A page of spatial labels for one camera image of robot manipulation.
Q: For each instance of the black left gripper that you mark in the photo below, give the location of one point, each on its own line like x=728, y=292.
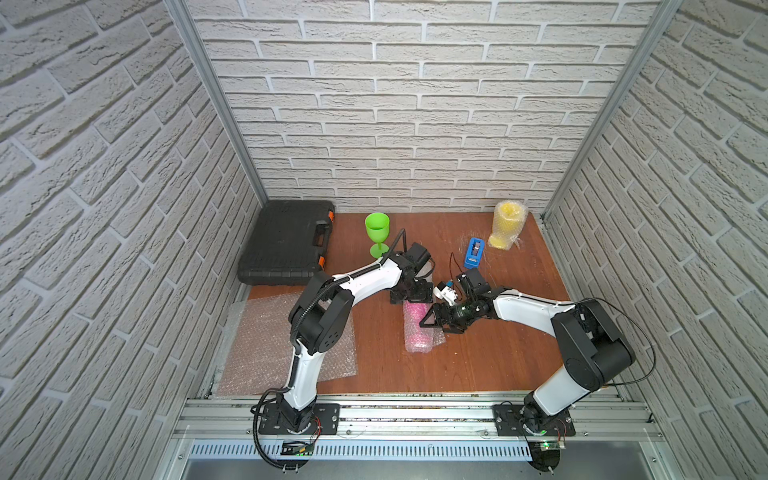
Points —
x=411, y=293

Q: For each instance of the green plastic wine glass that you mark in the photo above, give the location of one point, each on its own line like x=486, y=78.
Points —
x=377, y=226

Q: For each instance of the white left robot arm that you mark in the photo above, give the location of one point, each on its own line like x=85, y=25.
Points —
x=320, y=315

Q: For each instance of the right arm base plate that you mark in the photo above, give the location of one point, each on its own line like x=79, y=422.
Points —
x=527, y=421

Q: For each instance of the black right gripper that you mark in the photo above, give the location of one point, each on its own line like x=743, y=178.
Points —
x=447, y=320

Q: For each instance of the black plastic tool case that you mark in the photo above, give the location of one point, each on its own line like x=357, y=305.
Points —
x=288, y=244

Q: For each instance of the blue tape dispenser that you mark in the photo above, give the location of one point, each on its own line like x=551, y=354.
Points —
x=474, y=253

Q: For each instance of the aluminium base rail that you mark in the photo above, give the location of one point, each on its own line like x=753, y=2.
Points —
x=415, y=427

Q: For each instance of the pink plastic wine glass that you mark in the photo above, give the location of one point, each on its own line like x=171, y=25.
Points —
x=417, y=339

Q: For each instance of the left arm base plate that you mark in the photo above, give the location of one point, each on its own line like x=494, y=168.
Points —
x=279, y=418

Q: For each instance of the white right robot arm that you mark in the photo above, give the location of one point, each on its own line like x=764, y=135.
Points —
x=593, y=349

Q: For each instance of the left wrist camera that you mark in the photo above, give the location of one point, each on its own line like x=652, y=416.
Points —
x=415, y=258

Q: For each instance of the yellow plastic wine glass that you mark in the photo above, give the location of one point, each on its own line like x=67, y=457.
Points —
x=509, y=225

